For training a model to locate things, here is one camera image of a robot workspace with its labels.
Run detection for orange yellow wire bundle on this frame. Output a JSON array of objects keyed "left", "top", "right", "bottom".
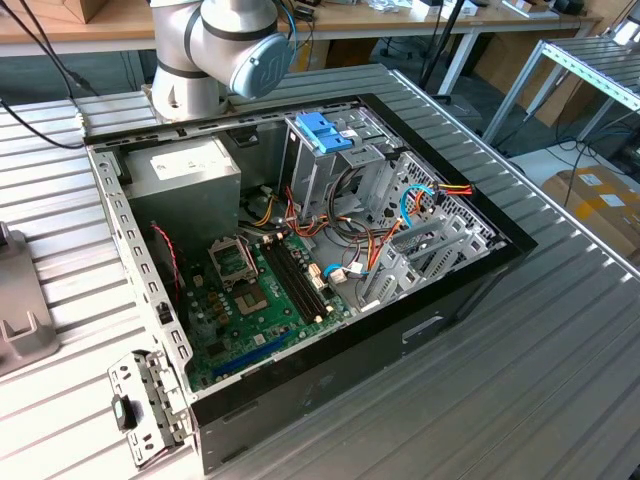
[{"left": 366, "top": 219, "right": 407, "bottom": 275}]

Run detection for grey power supply unit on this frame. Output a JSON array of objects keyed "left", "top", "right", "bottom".
[{"left": 119, "top": 135, "right": 243, "bottom": 251}]

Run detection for red yellow power wire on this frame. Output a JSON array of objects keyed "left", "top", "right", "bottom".
[{"left": 430, "top": 182, "right": 475, "bottom": 207}]

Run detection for yellow black wire bundle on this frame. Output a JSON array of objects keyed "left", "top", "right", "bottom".
[{"left": 238, "top": 185, "right": 281, "bottom": 227}]

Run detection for open black PC case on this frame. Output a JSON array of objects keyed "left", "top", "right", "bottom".
[{"left": 82, "top": 92, "right": 539, "bottom": 476}]

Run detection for long wooden desk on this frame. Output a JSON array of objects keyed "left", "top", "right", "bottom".
[{"left": 0, "top": 0, "right": 604, "bottom": 99}]

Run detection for small cardboard trays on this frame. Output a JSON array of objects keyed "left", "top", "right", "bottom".
[{"left": 499, "top": 0, "right": 561, "bottom": 20}]

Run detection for grey metal disk bay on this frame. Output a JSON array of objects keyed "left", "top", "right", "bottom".
[{"left": 359, "top": 214, "right": 506, "bottom": 314}]

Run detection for grey plastic parts rack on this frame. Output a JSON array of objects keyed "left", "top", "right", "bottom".
[{"left": 0, "top": 222, "right": 61, "bottom": 376}]

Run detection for CPU socket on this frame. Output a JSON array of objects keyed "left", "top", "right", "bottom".
[{"left": 230, "top": 282, "right": 275, "bottom": 319}]

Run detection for cardboard box with labels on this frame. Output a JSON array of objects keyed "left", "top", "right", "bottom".
[{"left": 542, "top": 164, "right": 640, "bottom": 261}]

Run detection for green motherboard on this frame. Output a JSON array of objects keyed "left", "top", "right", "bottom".
[{"left": 177, "top": 232, "right": 354, "bottom": 394}]

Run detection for yellowish cardboard box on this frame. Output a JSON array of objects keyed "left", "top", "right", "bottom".
[{"left": 294, "top": 37, "right": 379, "bottom": 74}]

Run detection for blue plastic drive latch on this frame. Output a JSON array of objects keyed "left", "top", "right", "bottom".
[{"left": 294, "top": 112, "right": 355, "bottom": 156}]

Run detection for brown cardboard box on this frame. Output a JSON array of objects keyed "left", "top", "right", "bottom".
[{"left": 39, "top": 0, "right": 109, "bottom": 24}]

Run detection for blue expansion slot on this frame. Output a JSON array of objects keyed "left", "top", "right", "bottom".
[{"left": 212, "top": 327, "right": 294, "bottom": 381}]

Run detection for thin black cable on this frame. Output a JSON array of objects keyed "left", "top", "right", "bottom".
[{"left": 0, "top": 97, "right": 86, "bottom": 151}]

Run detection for metal expansion card retainer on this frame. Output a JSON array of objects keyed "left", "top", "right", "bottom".
[{"left": 107, "top": 349, "right": 197, "bottom": 471}]

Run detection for black RAM slot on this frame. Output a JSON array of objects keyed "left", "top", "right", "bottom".
[
  {"left": 267, "top": 241, "right": 323, "bottom": 322},
  {"left": 274, "top": 239, "right": 328, "bottom": 318},
  {"left": 261, "top": 243, "right": 317, "bottom": 325},
  {"left": 280, "top": 237, "right": 334, "bottom": 314}
]

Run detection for blue wire white plug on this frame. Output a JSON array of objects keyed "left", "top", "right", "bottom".
[{"left": 322, "top": 262, "right": 371, "bottom": 287}]

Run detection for blue data wire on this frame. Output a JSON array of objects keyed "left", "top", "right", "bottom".
[{"left": 399, "top": 183, "right": 437, "bottom": 231}]

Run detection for red fan wire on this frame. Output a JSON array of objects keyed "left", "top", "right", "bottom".
[{"left": 150, "top": 223, "right": 184, "bottom": 301}]

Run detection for red orange wire bundle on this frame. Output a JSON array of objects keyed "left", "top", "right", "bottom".
[{"left": 283, "top": 185, "right": 372, "bottom": 242}]

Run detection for black tripod stand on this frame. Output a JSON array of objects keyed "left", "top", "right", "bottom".
[{"left": 419, "top": 0, "right": 474, "bottom": 96}]

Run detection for grey metal drive cage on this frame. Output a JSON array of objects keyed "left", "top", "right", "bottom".
[{"left": 279, "top": 107, "right": 401, "bottom": 224}]

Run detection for metal socket cover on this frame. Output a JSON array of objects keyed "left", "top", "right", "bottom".
[{"left": 206, "top": 237, "right": 260, "bottom": 292}]

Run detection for black case fan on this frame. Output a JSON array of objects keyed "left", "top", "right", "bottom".
[{"left": 148, "top": 222, "right": 185, "bottom": 309}]

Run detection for black cable bundle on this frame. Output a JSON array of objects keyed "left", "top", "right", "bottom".
[{"left": 325, "top": 164, "right": 374, "bottom": 246}]

